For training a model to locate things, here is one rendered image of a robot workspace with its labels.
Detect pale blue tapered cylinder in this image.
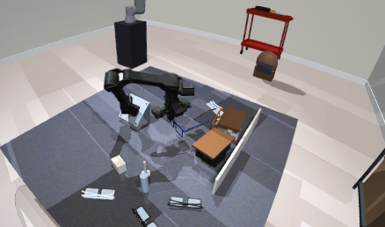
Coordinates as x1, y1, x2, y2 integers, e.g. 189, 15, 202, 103
140, 173, 149, 193

